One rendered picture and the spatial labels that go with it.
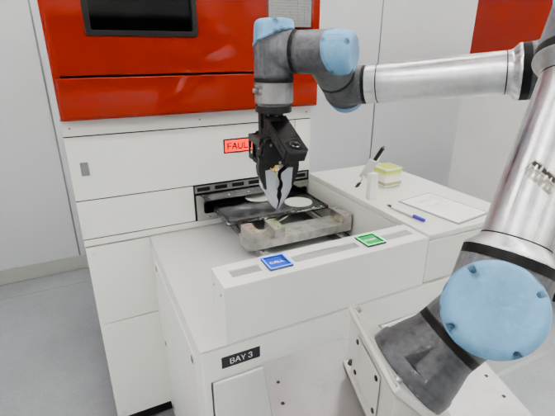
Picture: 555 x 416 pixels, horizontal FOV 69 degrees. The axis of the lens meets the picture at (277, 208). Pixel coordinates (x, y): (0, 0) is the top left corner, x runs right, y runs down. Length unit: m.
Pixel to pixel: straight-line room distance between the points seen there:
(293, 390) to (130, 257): 0.82
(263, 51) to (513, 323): 0.57
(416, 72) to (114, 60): 0.80
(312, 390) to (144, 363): 0.99
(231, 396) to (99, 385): 1.19
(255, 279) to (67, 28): 0.80
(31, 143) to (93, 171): 1.52
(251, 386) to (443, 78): 0.77
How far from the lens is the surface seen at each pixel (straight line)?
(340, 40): 0.73
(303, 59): 0.74
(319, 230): 1.28
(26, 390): 2.25
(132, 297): 1.53
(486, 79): 0.81
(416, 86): 0.81
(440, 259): 1.18
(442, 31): 4.02
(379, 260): 1.02
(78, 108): 1.26
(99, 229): 1.40
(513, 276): 0.54
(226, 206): 1.41
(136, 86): 1.26
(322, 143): 3.36
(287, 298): 0.92
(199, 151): 1.38
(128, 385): 1.75
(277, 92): 0.78
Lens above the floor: 1.41
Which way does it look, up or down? 22 degrees down
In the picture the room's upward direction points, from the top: straight up
